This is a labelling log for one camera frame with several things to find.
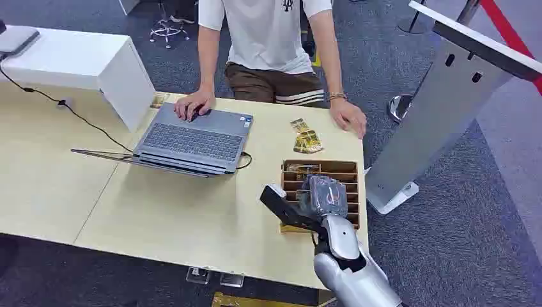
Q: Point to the person's left hand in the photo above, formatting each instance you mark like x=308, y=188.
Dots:
x=349, y=116

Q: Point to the person's right hand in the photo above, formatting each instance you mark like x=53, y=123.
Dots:
x=192, y=103

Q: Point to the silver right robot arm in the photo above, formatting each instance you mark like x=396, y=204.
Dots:
x=353, y=271

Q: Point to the grey laptop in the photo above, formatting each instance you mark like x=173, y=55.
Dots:
x=195, y=142

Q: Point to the chrome stanchion base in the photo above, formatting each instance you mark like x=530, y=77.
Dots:
x=399, y=108

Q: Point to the wooden card box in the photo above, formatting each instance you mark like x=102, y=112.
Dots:
x=351, y=169

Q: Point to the chrome chair base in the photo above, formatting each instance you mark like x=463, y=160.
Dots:
x=167, y=30

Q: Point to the silver white kiosk stand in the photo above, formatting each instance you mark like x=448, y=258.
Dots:
x=440, y=114

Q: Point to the person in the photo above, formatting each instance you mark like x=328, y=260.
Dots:
x=271, y=46

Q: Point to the dark stanchion base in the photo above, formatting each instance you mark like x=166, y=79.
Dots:
x=413, y=23

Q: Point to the white cabinet box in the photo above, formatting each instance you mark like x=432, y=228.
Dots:
x=84, y=59

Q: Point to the red barrier belt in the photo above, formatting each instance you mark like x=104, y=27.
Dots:
x=510, y=36

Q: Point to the grey flat device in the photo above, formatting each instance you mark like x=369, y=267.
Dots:
x=15, y=39

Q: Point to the yellow floor plate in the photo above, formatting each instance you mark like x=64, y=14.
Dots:
x=262, y=301

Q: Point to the clear desk bracket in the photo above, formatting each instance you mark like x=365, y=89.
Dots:
x=232, y=280
x=197, y=275

